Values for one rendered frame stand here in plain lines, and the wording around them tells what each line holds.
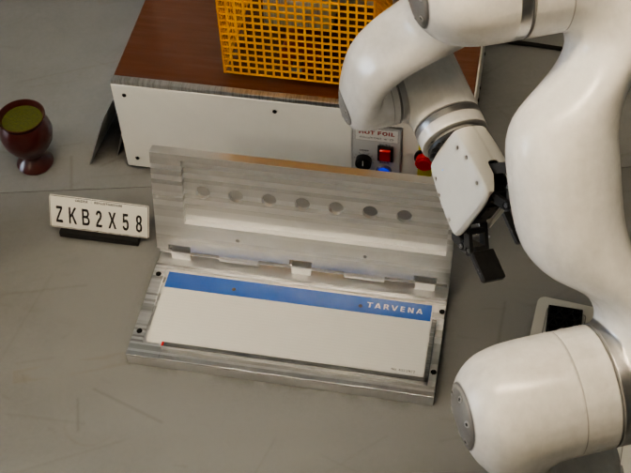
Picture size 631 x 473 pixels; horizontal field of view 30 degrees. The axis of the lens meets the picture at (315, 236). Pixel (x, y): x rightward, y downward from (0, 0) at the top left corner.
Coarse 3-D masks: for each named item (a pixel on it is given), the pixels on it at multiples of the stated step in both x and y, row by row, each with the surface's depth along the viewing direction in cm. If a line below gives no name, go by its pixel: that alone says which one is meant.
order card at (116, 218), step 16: (64, 208) 183; (80, 208) 182; (96, 208) 182; (112, 208) 181; (128, 208) 181; (144, 208) 180; (64, 224) 184; (80, 224) 183; (96, 224) 183; (112, 224) 182; (128, 224) 182; (144, 224) 181
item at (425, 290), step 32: (160, 256) 179; (192, 256) 179; (160, 288) 175; (320, 288) 174; (352, 288) 174; (384, 288) 174; (416, 288) 174; (448, 288) 174; (128, 352) 168; (160, 352) 168; (288, 384) 166; (320, 384) 164; (352, 384) 163; (384, 384) 163
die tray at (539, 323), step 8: (544, 304) 172; (552, 304) 172; (560, 304) 172; (568, 304) 172; (576, 304) 172; (536, 312) 172; (544, 312) 172; (584, 312) 171; (592, 312) 171; (536, 320) 171; (544, 320) 171; (584, 320) 170; (536, 328) 170; (544, 328) 170; (624, 448) 157; (624, 456) 156; (624, 464) 156; (624, 472) 155
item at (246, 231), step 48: (192, 192) 171; (288, 192) 168; (336, 192) 166; (384, 192) 165; (432, 192) 163; (192, 240) 175; (240, 240) 173; (288, 240) 172; (336, 240) 171; (384, 240) 170; (432, 240) 168
